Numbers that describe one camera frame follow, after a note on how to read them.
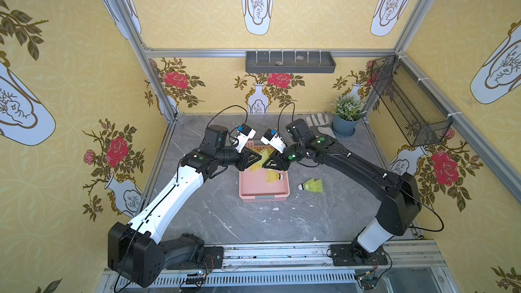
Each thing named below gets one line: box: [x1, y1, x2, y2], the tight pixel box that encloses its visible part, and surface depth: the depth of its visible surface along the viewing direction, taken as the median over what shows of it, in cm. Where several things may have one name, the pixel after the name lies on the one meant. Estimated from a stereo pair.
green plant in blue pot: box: [330, 95, 368, 137], surface depth 105 cm
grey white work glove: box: [305, 112, 337, 140], surface depth 119 cm
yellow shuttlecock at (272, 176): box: [265, 169, 284, 184], surface depth 93 cm
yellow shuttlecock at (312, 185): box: [297, 177, 324, 194], surface depth 91 cm
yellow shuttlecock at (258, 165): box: [249, 148, 270, 172], surface depth 75 cm
